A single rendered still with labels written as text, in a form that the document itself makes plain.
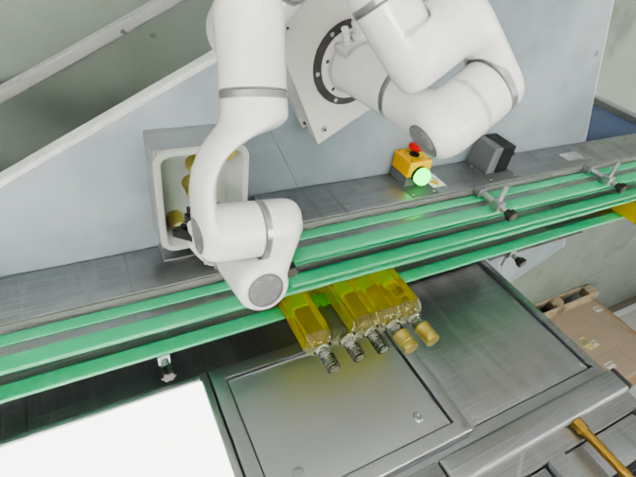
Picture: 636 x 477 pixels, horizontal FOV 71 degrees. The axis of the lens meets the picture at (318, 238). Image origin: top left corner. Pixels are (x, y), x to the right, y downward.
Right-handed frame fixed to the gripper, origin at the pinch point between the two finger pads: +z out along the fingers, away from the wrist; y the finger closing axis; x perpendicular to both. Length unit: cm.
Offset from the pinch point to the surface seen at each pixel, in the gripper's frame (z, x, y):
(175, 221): 9.1, -4.3, -3.8
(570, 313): 129, -223, 396
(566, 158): 6, -2, 115
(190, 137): 6.0, 13.0, -0.2
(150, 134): 8.5, 13.4, -6.8
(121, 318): 2.3, -19.1, -16.8
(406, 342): -20.4, -26.3, 34.2
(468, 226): 0, -15, 70
